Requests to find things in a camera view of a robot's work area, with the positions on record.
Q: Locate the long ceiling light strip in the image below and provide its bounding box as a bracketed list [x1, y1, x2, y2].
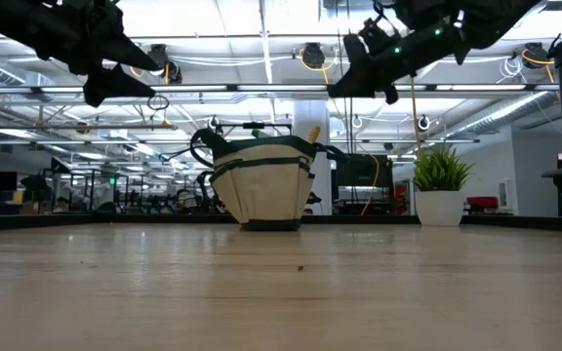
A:
[0, 83, 560, 95]

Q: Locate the black ceiling cord reel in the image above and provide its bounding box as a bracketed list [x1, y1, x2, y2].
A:
[520, 41, 556, 70]
[144, 43, 183, 85]
[299, 42, 329, 70]

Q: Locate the background robot workstation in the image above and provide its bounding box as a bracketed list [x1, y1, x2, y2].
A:
[20, 155, 131, 215]

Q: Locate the hanging yellow power cord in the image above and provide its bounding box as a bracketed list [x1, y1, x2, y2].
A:
[407, 75, 424, 158]

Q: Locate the red seat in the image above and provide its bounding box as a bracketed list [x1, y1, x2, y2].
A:
[465, 195, 501, 212]

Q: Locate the yellow cable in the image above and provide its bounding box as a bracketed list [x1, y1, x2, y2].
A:
[360, 154, 381, 216]

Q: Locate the black aluminium table frame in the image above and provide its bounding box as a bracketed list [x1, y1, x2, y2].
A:
[0, 213, 562, 233]

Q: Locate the artificial plant in white pot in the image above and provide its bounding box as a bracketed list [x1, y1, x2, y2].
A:
[412, 143, 475, 227]

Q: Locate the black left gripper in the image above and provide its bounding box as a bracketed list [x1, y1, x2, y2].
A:
[26, 0, 160, 108]

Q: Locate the white building column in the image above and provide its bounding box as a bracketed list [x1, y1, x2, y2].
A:
[292, 99, 334, 216]

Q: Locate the cream green canvas gardening bag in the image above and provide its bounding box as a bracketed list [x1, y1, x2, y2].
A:
[188, 127, 350, 233]

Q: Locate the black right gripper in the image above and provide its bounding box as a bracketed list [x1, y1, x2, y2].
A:
[327, 21, 462, 105]

